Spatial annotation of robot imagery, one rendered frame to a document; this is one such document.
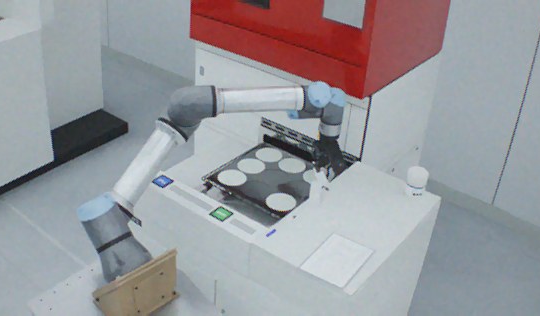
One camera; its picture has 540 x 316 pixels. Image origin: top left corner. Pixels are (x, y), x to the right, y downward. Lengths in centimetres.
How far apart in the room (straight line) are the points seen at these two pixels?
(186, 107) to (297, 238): 50
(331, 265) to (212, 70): 111
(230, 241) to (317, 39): 75
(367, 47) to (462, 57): 161
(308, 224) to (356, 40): 62
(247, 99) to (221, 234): 41
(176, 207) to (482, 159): 223
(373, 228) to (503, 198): 197
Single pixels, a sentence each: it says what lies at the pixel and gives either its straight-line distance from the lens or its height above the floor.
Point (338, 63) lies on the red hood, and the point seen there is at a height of 133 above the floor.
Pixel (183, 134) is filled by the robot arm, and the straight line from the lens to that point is 183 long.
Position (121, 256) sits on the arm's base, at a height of 102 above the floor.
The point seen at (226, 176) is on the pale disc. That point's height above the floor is 90.
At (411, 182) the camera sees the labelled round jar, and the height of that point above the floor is 103.
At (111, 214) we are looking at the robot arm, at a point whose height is 110.
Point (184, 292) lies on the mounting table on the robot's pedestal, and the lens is 180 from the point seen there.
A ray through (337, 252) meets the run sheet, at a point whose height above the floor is 97.
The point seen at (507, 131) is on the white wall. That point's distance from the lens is 357.
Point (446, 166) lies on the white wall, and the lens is 380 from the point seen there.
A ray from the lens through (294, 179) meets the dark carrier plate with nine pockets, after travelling 216.
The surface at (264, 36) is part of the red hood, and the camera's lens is 220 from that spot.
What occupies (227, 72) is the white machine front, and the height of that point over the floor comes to 111.
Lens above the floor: 208
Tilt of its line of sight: 31 degrees down
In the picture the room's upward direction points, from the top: 5 degrees clockwise
